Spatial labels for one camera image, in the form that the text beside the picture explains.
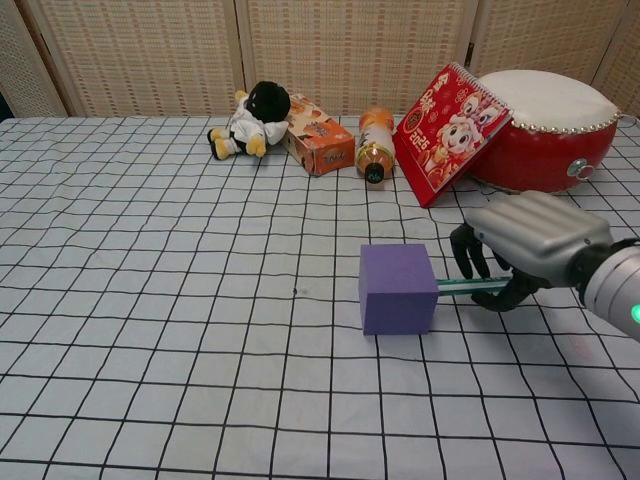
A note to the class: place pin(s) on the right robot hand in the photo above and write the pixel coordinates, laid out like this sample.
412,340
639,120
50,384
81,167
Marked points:
530,245

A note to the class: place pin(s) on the green marker pen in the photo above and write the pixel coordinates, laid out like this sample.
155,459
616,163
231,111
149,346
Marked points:
470,287

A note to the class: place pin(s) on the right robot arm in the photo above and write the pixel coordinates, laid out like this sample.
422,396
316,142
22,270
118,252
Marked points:
612,287

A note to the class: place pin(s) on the purple cube block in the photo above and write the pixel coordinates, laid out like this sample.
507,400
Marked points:
397,290

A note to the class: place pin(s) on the checkered tablecloth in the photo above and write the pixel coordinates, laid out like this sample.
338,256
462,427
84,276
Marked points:
200,325

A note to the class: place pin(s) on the red drum white skin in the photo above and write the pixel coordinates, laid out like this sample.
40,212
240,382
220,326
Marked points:
550,135

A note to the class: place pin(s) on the red desk calendar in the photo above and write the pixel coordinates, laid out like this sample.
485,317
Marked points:
447,135

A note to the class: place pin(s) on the orange drink bottle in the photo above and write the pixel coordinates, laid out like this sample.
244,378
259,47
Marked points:
375,145

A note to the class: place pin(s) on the orange snack box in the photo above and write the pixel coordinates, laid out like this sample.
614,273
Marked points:
317,135

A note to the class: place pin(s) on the woven folding screen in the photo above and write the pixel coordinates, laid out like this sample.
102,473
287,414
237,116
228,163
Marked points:
320,55

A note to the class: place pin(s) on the black-headed plush doll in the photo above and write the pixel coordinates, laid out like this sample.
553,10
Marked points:
252,122

